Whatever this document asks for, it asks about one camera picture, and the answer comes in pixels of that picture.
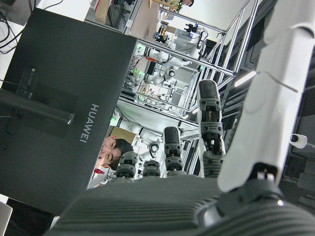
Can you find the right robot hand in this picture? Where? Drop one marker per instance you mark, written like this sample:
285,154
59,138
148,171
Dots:
160,209

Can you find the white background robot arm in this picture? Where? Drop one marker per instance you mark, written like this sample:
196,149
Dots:
169,59

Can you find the person in black shirt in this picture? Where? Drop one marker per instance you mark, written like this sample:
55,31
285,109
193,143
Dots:
115,150

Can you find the black monitor stand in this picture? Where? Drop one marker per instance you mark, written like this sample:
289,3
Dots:
37,108

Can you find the black Huawei monitor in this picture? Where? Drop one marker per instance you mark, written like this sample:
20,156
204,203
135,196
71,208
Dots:
61,61

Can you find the person in green shirt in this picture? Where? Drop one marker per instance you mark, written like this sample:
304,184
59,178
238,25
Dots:
187,2

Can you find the white security camera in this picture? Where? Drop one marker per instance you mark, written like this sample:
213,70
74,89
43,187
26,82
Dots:
297,140

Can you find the aluminium profile frame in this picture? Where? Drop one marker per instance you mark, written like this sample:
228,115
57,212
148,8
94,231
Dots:
209,49

